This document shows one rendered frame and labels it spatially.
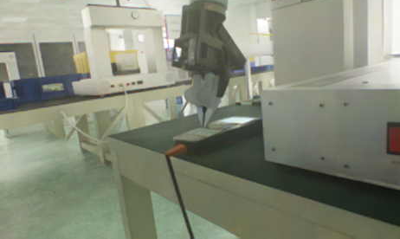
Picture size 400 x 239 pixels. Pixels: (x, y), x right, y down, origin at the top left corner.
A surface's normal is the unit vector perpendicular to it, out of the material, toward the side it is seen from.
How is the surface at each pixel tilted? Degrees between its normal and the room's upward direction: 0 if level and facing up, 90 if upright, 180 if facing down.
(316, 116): 90
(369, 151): 90
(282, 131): 90
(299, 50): 90
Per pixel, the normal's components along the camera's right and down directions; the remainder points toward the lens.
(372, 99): -0.74, 0.19
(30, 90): 0.66, 0.07
